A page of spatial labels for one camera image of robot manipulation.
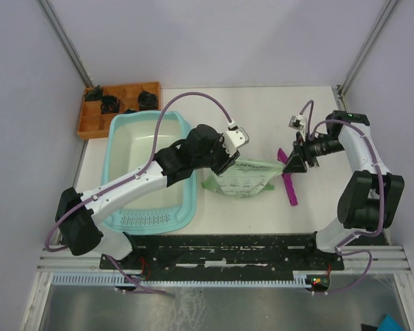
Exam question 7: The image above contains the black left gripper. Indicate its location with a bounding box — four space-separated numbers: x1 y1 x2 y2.
193 133 241 177

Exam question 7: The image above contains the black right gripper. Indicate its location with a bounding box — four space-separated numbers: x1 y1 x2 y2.
282 132 344 174

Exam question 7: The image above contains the magenta plastic litter scoop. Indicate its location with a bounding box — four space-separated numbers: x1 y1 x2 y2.
277 148 298 206

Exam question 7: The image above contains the green cat litter bag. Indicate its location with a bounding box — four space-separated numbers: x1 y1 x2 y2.
202 159 284 198

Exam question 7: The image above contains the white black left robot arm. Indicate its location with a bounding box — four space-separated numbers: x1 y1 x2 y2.
55 124 249 269

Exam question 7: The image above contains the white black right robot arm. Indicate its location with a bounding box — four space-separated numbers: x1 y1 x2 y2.
283 110 404 270

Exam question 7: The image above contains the teal plastic litter box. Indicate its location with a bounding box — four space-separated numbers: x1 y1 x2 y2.
101 110 197 235

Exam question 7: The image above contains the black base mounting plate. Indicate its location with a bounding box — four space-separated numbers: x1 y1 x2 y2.
119 234 344 282

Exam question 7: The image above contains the black round part in tray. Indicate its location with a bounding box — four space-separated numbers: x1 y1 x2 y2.
137 90 159 111

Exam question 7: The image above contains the orange compartment tray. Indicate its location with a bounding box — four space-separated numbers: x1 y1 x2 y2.
77 81 161 140

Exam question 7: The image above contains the blue object bottom corner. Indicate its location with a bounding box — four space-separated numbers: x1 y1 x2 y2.
377 314 404 331

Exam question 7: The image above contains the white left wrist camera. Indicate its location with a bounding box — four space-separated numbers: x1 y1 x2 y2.
224 127 250 151

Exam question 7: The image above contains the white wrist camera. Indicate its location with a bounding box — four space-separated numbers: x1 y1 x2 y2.
224 127 250 151
288 114 308 136

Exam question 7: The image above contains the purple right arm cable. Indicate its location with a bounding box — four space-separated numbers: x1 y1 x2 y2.
300 99 387 296

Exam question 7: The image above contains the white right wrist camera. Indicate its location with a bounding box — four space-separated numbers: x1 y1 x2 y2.
288 114 308 136

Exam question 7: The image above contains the black ring part in tray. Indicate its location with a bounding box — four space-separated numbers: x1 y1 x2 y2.
100 95 121 114

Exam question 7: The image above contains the white slotted cable duct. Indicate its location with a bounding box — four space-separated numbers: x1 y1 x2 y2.
50 270 315 286

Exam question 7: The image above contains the aluminium frame rail left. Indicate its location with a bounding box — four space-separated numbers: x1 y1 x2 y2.
36 0 93 88

